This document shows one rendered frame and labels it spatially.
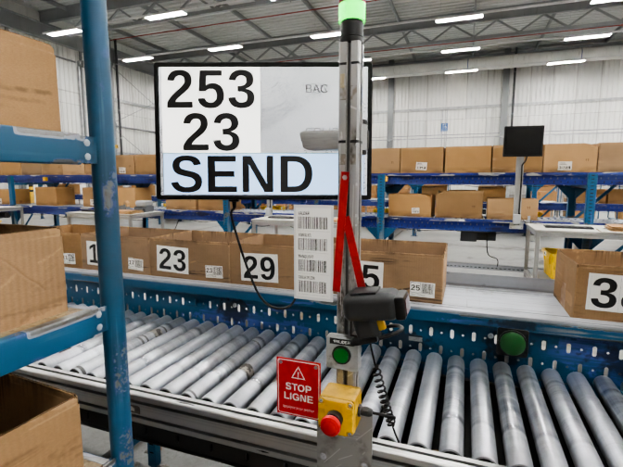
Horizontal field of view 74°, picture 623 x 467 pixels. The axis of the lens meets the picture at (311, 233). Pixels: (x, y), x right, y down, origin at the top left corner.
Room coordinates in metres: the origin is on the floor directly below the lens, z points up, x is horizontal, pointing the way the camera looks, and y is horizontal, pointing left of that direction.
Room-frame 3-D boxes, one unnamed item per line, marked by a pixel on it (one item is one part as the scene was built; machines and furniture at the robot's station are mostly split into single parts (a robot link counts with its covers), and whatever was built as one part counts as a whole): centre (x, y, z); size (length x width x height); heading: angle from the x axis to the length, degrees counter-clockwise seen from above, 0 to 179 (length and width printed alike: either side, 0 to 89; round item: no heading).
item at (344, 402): (0.76, -0.09, 0.84); 0.15 x 0.09 x 0.07; 70
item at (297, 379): (0.82, 0.00, 0.85); 0.16 x 0.01 x 0.13; 70
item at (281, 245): (1.66, 0.09, 0.96); 0.39 x 0.29 x 0.17; 69
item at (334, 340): (0.79, -0.06, 0.95); 0.07 x 0.03 x 0.07; 70
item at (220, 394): (1.21, 0.18, 0.72); 0.52 x 0.05 x 0.05; 160
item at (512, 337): (1.17, -0.60, 0.81); 0.07 x 0.01 x 0.07; 70
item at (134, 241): (1.93, 0.82, 0.96); 0.39 x 0.29 x 0.17; 69
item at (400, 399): (1.05, -0.25, 0.72); 0.52 x 0.05 x 0.05; 160
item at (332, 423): (0.73, -0.04, 0.84); 0.04 x 0.04 x 0.04; 70
